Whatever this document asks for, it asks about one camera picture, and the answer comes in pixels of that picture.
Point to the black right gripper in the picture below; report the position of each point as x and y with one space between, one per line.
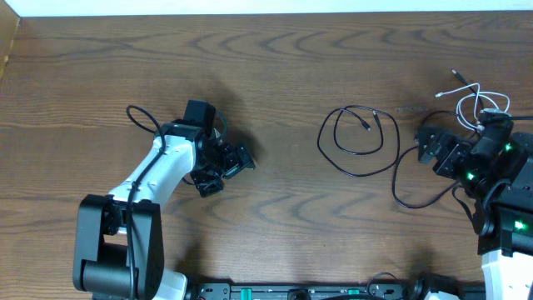
457 147

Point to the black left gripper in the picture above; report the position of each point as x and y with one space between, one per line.
247 161

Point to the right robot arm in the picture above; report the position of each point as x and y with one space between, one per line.
495 171

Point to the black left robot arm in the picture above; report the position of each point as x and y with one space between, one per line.
119 251

